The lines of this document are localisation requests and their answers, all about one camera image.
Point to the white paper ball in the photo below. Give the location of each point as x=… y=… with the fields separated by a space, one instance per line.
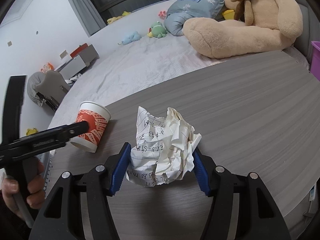
x=164 y=149

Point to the person's left hand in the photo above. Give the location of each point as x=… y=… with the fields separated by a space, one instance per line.
x=22 y=188

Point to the red box on desk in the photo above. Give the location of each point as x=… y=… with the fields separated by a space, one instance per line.
x=78 y=50

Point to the green frog plush toy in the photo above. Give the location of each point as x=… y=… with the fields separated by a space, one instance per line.
x=157 y=30

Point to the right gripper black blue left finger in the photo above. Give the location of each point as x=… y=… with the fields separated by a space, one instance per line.
x=60 y=216

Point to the yellow plush on windowsill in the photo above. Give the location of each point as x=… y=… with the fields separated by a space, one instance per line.
x=114 y=19

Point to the grey clothes on chair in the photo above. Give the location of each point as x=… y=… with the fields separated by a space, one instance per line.
x=34 y=80

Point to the yellow plastic bag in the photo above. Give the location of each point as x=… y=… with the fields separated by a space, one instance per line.
x=31 y=131

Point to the grey floating desk drawer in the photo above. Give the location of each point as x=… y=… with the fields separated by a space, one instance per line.
x=83 y=59

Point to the pink plush toy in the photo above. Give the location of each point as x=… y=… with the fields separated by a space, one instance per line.
x=162 y=15

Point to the red white paper cup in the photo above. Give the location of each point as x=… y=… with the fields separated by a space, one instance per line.
x=97 y=117

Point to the grey upholstered chair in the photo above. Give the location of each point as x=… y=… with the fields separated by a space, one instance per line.
x=53 y=88

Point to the grey blue folded duvet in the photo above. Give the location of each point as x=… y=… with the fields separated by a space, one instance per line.
x=182 y=10

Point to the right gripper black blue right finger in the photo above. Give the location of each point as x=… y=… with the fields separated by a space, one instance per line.
x=258 y=217

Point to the light blue plush toy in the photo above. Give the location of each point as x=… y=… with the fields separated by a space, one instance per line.
x=135 y=36

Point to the large beige teddy bear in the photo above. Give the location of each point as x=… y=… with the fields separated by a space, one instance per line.
x=258 y=26

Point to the bed with checked sheet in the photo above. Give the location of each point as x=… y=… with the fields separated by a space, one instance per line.
x=129 y=69

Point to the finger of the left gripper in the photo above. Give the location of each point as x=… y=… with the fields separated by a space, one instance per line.
x=58 y=135

